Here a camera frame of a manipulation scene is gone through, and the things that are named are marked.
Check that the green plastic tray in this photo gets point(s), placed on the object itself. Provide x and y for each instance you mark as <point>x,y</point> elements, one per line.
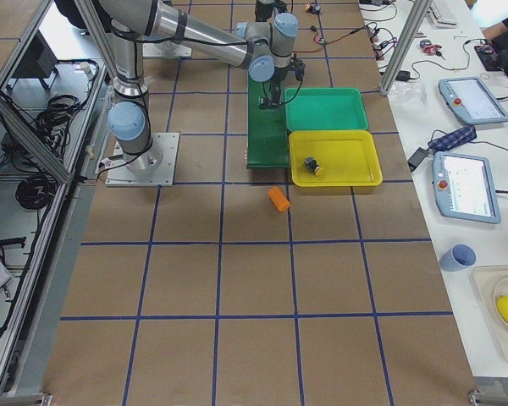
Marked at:
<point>324,109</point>

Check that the aluminium frame post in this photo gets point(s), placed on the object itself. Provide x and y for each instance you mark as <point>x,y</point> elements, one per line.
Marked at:
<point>408,32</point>

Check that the far blue teach pendant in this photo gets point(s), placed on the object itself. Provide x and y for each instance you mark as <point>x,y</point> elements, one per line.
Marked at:
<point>471,101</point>

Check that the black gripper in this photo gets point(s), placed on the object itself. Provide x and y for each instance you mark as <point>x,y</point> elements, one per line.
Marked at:
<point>273,87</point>

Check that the blue teach pendant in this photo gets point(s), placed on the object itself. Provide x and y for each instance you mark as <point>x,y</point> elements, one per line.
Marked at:
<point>463,187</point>
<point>471,101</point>

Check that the beige tray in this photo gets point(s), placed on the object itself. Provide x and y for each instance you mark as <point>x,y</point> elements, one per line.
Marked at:
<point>491,283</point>

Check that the green conveyor belt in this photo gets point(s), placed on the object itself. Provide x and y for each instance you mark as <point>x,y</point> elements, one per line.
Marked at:
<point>267,136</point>

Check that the yellow plastic tray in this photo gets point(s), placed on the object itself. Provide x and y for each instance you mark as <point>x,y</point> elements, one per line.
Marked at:
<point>348,158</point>

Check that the yellow push button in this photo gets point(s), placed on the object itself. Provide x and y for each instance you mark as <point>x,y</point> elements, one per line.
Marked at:
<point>313,8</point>
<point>312,166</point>

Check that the near blue teach pendant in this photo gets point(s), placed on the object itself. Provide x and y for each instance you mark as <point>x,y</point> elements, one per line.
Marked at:
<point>463,187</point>

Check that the blue plastic cup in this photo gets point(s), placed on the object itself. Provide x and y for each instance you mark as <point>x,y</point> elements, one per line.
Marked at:
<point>459,257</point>

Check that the blue checkered pouch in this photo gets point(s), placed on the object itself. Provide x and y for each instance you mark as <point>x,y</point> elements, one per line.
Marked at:
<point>453,139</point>

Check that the small controller circuit board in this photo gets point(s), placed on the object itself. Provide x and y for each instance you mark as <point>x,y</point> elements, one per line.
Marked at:
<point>320,40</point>

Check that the black power adapter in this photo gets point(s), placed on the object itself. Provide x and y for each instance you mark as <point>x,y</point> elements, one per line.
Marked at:
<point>417,157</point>

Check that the plain orange cylinder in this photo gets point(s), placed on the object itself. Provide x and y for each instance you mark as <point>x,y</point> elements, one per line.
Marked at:
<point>279,199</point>

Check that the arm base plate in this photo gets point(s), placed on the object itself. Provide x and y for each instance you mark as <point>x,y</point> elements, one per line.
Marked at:
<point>154,168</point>
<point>166,50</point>

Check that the clear plastic bag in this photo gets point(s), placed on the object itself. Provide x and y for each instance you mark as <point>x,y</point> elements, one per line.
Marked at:
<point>410,91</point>

